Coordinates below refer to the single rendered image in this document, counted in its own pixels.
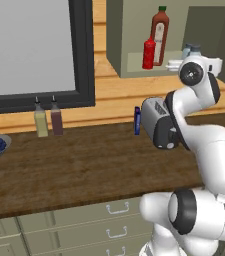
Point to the olive base cabinet door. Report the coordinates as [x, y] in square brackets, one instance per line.
[0, 248]

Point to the yellow condiment bottle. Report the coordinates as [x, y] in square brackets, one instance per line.
[41, 121]

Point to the grey blue shaker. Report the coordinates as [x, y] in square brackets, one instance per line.
[190, 50]

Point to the black framed window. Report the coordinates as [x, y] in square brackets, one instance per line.
[84, 50]

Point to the grey and black toaster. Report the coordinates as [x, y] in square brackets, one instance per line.
[157, 120]

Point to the large red sauce bottle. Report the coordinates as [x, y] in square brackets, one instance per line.
[159, 30]

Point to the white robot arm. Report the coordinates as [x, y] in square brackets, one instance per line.
[217, 156]

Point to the brown condiment bottle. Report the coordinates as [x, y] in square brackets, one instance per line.
[56, 120]

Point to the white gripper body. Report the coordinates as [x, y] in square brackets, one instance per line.
[174, 65]

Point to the small red condiment bottle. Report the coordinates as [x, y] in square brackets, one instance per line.
[148, 55]

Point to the olive open wall cabinet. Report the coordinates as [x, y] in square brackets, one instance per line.
[127, 36]

